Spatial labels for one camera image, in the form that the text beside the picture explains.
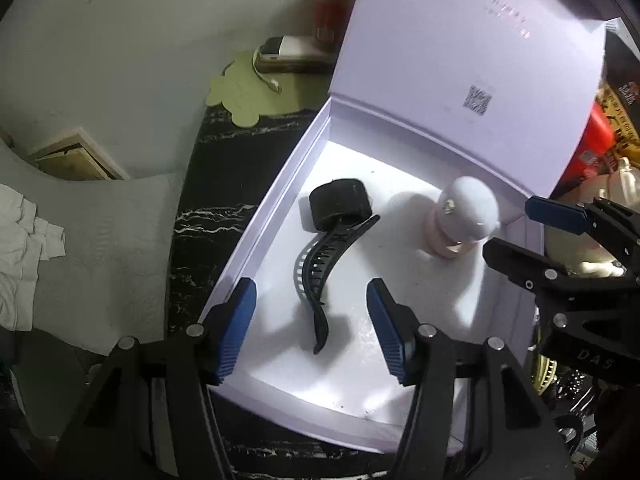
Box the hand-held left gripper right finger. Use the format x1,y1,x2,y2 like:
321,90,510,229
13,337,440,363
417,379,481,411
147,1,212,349
366,277,576,480

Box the cream cartoon kettle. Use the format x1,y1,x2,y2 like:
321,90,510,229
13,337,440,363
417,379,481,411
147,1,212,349
542,157,640,281

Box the dark lid jar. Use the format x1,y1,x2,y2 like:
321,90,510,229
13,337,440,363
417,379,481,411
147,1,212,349
314,0,363,46

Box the black snack bag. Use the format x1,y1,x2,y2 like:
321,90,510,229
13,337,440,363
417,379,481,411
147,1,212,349
597,30,640,166

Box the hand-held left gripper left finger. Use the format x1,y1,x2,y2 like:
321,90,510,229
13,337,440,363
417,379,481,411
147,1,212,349
50,276,258,480

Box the grey cushion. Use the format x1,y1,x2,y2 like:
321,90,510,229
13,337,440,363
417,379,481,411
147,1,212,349
0,135,201,351

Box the white charging cable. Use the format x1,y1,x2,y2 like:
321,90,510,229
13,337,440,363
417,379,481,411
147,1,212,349
252,52,283,93

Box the white round ball case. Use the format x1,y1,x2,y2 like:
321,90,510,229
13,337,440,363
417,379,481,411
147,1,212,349
425,175,501,261

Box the long black hair clip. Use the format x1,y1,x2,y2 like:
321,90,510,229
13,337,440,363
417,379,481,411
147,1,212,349
292,214,382,356

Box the green scalloped mat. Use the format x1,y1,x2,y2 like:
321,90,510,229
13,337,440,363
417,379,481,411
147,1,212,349
206,47,331,127

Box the red plastic container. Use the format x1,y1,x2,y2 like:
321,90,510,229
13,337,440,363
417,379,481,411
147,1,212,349
555,102,616,198

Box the lavender gift box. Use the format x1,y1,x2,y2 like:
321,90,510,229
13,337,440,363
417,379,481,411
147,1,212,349
202,0,608,456

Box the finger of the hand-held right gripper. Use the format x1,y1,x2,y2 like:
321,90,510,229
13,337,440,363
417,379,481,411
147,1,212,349
525,196,640,257
482,237,640,307

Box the white phone with cable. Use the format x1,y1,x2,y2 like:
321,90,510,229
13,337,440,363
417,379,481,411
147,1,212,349
252,35,337,75

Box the black hair cuff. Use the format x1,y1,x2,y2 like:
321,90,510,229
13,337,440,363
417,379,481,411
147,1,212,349
308,177,376,233

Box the white cloth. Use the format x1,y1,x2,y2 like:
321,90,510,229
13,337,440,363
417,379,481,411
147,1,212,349
0,182,67,332

